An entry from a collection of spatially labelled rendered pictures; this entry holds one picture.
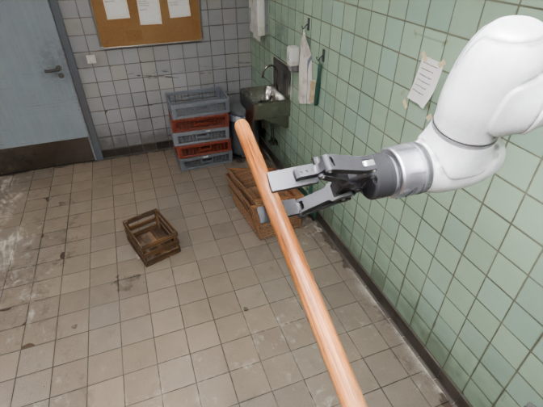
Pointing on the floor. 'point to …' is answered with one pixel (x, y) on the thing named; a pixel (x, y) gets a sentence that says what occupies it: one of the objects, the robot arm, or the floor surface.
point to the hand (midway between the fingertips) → (270, 199)
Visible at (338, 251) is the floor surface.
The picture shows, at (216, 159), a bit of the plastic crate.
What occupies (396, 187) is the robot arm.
